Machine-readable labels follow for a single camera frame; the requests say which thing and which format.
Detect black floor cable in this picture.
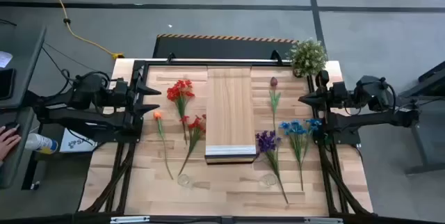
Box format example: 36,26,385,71
41,41,112,76

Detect white spray bottle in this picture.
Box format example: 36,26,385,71
24,132,59,155

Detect person's hand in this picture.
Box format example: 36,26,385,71
0,125,22,162

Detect white printed box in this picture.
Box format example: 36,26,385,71
58,128,98,154

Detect black hazard-striped floor mat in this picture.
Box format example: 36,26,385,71
152,33,299,60

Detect yellow floor cable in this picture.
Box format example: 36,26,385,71
40,0,125,61

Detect blue flower bunch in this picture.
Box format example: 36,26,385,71
279,118,323,192

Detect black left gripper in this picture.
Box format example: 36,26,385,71
111,72,163,127

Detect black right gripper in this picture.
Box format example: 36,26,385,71
298,70,348,111

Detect large red flower bunch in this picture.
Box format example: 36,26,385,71
165,79,196,145

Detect orange tulip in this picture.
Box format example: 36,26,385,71
153,111,174,180

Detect silver metal bracket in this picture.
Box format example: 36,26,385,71
110,216,151,224
304,216,344,224

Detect grey side desk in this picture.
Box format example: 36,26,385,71
0,25,47,189

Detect dark metal equipment stand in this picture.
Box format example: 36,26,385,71
398,60,445,176

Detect dark red tulip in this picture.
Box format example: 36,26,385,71
269,76,282,133

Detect small red flower bunch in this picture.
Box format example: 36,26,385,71
177,113,207,177

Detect black metal table frame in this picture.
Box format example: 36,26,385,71
78,58,375,224

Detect wooden shelf with black legs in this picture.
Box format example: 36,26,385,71
204,66,257,165

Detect purple flower bunch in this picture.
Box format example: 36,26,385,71
255,129,289,205

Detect white paper sheet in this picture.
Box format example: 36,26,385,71
0,50,14,69

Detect clear glass vase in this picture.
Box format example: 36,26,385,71
176,173,194,187
259,172,278,187

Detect potted green white-flowered plant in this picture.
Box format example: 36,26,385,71
286,38,328,78

